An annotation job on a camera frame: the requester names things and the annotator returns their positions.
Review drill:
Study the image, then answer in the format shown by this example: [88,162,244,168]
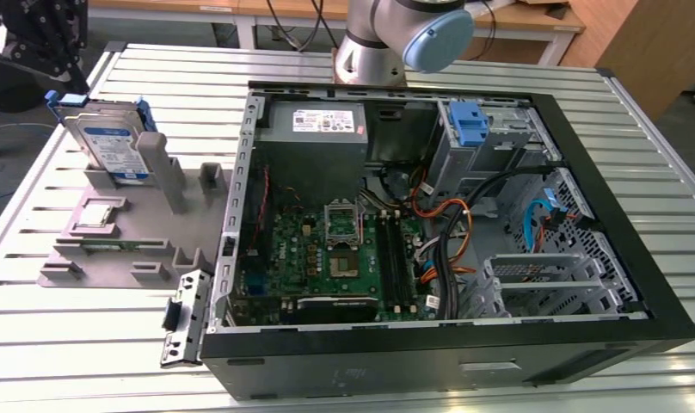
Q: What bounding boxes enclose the metal disk bay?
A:
[465,252,636,319]

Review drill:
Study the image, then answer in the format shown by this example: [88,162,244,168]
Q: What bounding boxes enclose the grey parts rack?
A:
[36,131,238,288]

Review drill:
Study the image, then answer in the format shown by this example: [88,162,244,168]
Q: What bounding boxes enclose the grey power supply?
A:
[255,101,373,207]

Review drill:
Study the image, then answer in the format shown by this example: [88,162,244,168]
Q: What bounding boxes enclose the red twisted wire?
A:
[250,165,272,257]

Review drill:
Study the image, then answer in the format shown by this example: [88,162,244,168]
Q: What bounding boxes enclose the orange wire bundle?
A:
[410,182,477,276]

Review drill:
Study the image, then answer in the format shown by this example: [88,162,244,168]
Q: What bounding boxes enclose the long wooden desk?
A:
[88,0,349,51]

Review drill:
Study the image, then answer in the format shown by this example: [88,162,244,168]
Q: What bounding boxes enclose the silver CPU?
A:
[78,205,115,225]

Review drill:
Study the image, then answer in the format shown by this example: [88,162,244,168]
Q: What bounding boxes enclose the black RAM slot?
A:
[379,213,399,313]
[391,213,414,313]

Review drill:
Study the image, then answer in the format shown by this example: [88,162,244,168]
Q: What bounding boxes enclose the black graphics card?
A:
[278,294,381,326]

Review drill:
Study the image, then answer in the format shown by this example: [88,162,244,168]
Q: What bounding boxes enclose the metal optical drive cage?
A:
[430,96,560,203]

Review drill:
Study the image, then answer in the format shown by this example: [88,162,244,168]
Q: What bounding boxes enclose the black PC case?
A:
[200,79,695,401]

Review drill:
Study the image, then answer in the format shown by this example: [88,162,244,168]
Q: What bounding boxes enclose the CPU socket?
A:
[329,250,367,281]

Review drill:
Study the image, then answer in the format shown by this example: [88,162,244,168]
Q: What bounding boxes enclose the person in dark dotted clothes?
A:
[0,0,92,96]

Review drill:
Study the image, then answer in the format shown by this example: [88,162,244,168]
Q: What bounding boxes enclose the grey metal slot bracket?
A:
[160,268,215,369]

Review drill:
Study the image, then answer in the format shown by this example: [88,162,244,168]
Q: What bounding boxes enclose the green motherboard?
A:
[235,201,445,322]

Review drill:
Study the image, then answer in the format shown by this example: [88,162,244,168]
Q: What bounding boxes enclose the metal socket cover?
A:
[323,200,365,250]

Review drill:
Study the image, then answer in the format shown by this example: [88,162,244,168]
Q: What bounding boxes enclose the hard disk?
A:
[46,89,154,184]

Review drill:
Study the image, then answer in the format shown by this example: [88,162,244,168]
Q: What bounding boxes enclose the white floor cable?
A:
[0,122,56,163]

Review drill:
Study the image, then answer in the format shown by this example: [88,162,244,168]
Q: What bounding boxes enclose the thick black cable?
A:
[438,163,561,320]

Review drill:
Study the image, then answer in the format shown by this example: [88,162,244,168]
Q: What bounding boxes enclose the blue data wire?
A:
[521,188,568,253]

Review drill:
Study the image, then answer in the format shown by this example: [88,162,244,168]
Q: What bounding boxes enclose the blue drive latch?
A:
[447,99,491,147]

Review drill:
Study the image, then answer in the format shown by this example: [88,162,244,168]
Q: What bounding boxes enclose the wooden desk white legs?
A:
[473,0,588,65]

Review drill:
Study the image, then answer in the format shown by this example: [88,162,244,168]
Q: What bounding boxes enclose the black bin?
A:
[0,55,48,113]

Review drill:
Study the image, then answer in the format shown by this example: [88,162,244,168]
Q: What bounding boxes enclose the green RAM stick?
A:
[80,240,146,251]

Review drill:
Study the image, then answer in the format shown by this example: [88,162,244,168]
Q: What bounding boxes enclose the wooden cabinet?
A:
[597,0,695,124]

